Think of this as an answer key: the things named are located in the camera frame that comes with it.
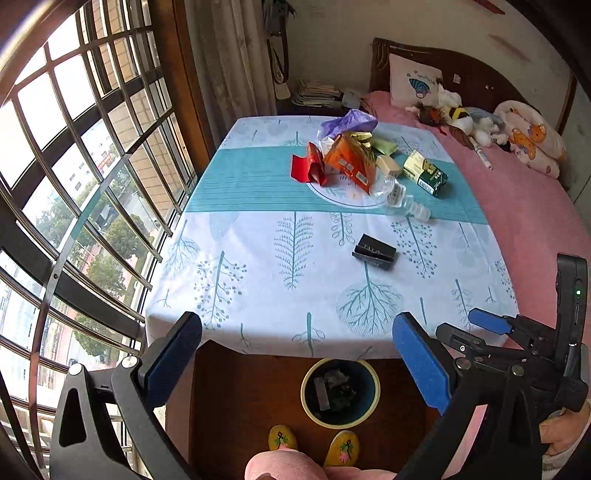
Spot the stack of books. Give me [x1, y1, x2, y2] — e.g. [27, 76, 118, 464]
[291, 79, 342, 109]

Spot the light green snack packet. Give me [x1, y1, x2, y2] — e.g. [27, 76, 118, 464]
[370, 137, 399, 156]

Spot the beige small carton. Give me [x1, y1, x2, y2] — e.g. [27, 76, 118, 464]
[376, 154, 403, 178]

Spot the dark wooden headboard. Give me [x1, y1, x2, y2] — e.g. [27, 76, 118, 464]
[368, 37, 578, 135]

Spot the red wrapper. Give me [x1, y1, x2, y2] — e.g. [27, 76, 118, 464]
[290, 142, 328, 187]

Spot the white fluffy plush toy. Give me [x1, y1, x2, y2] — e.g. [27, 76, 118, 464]
[471, 116, 509, 148]

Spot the beige curtain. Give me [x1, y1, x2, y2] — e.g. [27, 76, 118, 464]
[184, 0, 276, 145]

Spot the orange snack bag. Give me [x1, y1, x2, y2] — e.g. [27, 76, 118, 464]
[324, 133, 376, 195]

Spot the black small box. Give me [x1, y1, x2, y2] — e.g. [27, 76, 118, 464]
[352, 234, 397, 270]

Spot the green pistachio box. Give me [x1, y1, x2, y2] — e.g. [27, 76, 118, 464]
[403, 150, 449, 197]

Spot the bee plush toy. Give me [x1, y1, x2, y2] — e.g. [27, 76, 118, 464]
[437, 83, 474, 136]

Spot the purple plastic bag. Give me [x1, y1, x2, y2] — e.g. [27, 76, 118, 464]
[318, 109, 378, 139]

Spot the clear plastic bottle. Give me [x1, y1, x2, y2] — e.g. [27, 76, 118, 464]
[370, 176, 431, 222]

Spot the yellow slipper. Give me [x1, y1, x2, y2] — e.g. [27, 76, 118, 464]
[269, 425, 297, 451]
[324, 430, 360, 467]

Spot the right yellow slipper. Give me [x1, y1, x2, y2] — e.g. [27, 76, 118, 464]
[324, 430, 360, 467]

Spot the right hand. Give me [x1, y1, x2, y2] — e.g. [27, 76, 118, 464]
[539, 401, 590, 456]

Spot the left yellow slipper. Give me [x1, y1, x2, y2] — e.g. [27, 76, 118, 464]
[269, 425, 297, 451]

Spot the white pen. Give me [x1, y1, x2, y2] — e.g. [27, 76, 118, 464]
[469, 137, 493, 170]

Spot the right pink trouser leg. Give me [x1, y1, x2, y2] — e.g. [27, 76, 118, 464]
[324, 466, 397, 480]

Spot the left pink trouser leg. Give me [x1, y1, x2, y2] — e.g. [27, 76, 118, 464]
[245, 449, 327, 480]

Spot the round yellow-rimmed trash bin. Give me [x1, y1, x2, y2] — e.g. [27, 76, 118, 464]
[300, 359, 381, 430]

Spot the white teal leaf tablecloth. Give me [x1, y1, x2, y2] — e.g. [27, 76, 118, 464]
[145, 116, 518, 359]

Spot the gold wrapper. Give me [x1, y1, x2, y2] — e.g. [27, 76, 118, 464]
[349, 132, 373, 149]

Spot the brown plush toy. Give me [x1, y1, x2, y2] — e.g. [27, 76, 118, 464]
[405, 103, 446, 127]

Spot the white cartoon pillow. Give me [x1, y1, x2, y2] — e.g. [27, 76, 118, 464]
[389, 54, 443, 108]

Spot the pink trouser leg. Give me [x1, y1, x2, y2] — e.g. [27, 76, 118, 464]
[245, 449, 327, 480]
[324, 466, 397, 480]

